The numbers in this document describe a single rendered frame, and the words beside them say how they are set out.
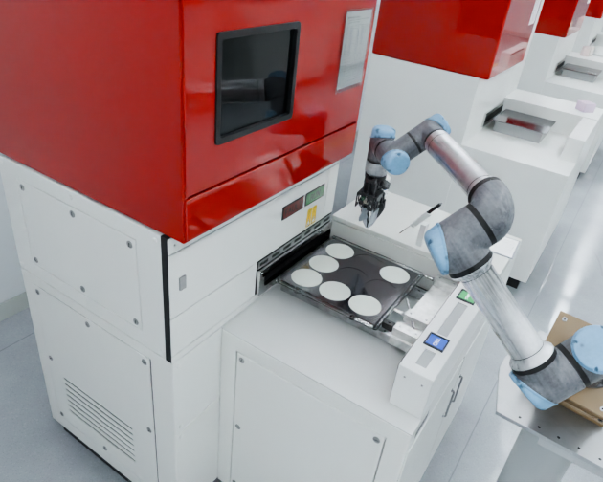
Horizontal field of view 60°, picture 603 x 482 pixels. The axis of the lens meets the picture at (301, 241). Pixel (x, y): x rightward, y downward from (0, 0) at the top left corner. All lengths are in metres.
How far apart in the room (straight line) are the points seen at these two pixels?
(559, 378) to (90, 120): 1.26
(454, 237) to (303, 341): 0.57
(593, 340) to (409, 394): 0.46
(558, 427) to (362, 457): 0.52
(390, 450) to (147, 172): 0.93
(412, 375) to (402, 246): 0.62
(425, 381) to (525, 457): 0.57
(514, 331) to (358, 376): 0.44
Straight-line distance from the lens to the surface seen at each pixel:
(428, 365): 1.40
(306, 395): 1.54
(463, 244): 1.28
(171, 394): 1.61
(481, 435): 2.65
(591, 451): 1.61
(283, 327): 1.63
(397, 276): 1.80
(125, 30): 1.18
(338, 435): 1.57
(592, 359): 1.44
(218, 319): 1.59
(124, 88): 1.22
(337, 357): 1.56
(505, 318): 1.37
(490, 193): 1.33
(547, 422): 1.61
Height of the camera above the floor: 1.89
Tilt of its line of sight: 31 degrees down
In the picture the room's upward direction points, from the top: 7 degrees clockwise
